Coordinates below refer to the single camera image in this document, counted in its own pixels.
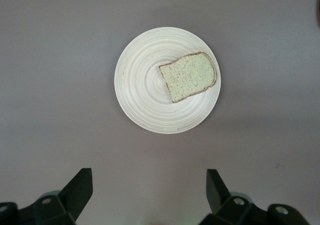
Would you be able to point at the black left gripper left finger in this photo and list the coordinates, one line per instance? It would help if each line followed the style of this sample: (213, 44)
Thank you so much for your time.
(67, 205)

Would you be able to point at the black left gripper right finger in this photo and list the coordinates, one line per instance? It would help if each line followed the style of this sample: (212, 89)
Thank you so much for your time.
(225, 207)

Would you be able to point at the round wooden plate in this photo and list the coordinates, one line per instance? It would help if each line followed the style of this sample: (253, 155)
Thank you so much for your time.
(140, 97)

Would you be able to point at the brown toast slice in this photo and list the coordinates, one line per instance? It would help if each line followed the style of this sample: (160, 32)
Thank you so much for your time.
(187, 77)

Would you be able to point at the brown table cover mat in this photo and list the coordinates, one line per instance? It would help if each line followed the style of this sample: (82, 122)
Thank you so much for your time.
(62, 72)

